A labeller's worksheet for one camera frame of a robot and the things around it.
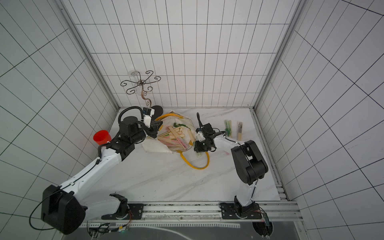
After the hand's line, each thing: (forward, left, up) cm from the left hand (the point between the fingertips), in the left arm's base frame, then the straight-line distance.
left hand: (160, 124), depth 78 cm
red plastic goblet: (-3, +35, -9) cm, 36 cm away
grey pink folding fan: (+13, -51, -23) cm, 57 cm away
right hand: (0, -20, -22) cm, 30 cm away
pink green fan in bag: (+5, -7, -21) cm, 22 cm away
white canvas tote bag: (-2, +8, -19) cm, 20 cm away
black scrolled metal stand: (+28, +14, +6) cm, 32 cm away
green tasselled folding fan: (+17, -43, -23) cm, 52 cm away
